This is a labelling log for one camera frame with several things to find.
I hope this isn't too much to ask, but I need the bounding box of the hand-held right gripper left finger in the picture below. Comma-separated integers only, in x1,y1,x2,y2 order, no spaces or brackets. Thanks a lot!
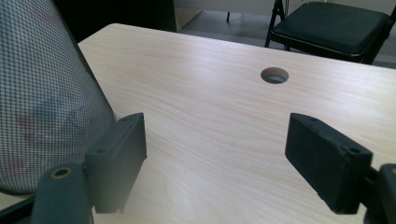
83,112,149,216

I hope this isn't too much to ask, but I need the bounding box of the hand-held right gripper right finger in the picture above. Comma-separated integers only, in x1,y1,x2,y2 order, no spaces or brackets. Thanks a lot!
284,112,375,216

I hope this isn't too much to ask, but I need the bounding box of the clear plastic bottle red label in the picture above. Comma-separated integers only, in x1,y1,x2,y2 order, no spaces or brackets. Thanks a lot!
15,92,94,147

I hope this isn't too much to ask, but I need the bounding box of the metal mesh trash can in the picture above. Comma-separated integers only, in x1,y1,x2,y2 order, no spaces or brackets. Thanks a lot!
0,0,115,196

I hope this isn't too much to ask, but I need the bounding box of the black folding chair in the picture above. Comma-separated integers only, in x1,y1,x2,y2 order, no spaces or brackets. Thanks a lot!
264,0,396,65

